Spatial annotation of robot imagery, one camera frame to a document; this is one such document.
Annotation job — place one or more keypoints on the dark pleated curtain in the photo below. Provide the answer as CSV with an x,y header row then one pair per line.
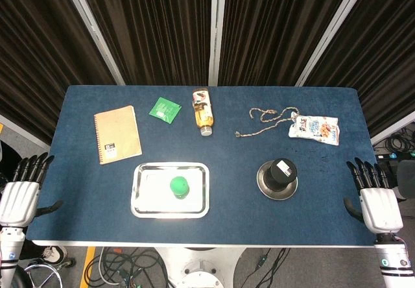
x,y
152,28
382,67
279,25
39,57

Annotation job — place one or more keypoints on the green ball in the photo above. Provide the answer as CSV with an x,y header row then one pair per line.
x,y
179,185

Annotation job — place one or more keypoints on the blue table cloth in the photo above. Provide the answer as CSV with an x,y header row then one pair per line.
x,y
227,223

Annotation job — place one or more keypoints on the black power strip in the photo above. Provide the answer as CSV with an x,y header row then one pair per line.
x,y
394,155

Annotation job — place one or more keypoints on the round steel plate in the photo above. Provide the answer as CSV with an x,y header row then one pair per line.
x,y
275,193

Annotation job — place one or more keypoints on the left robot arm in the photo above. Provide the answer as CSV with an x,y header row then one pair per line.
x,y
9,255

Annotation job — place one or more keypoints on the white snack bag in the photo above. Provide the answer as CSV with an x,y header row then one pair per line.
x,y
316,129

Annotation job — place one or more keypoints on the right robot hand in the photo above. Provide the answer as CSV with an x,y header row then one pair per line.
x,y
379,208

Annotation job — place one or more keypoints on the white partition post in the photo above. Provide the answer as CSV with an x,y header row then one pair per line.
x,y
216,28
334,31
94,31

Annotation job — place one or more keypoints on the green foil sachet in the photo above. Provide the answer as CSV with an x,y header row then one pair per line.
x,y
164,109

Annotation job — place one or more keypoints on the black mesh cup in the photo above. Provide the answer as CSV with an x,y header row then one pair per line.
x,y
279,172

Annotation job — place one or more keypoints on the kraft spiral notebook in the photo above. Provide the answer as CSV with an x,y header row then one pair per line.
x,y
118,134

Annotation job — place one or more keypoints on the white sneaker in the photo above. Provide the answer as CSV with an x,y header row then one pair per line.
x,y
52,255

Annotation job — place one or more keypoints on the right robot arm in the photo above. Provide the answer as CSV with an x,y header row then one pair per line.
x,y
394,262

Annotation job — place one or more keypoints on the tea bottle white cap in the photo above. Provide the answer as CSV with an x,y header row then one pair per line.
x,y
203,113

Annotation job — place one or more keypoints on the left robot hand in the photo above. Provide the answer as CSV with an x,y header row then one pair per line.
x,y
17,203

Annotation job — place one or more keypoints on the rectangular steel tray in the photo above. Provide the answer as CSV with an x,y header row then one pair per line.
x,y
152,197

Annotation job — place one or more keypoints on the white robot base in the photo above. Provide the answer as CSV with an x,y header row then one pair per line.
x,y
197,268

